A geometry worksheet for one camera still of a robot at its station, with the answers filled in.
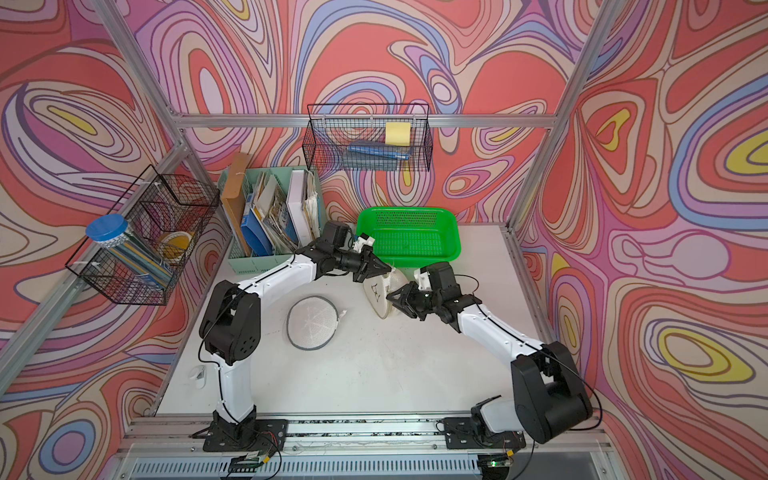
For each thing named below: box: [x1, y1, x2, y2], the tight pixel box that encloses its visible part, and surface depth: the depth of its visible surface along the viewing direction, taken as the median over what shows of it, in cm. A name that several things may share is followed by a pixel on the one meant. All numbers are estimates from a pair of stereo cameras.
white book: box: [286, 169, 313, 247], surface depth 98 cm
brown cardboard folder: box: [221, 152, 251, 258], surface depth 90 cm
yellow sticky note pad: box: [385, 122, 411, 146], surface depth 90 cm
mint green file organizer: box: [218, 166, 327, 275], surface depth 100 cm
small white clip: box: [189, 365, 207, 389], surface depth 83 cm
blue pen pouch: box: [347, 142, 411, 160], surface depth 90 cm
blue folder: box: [240, 208, 274, 257], surface depth 97 cm
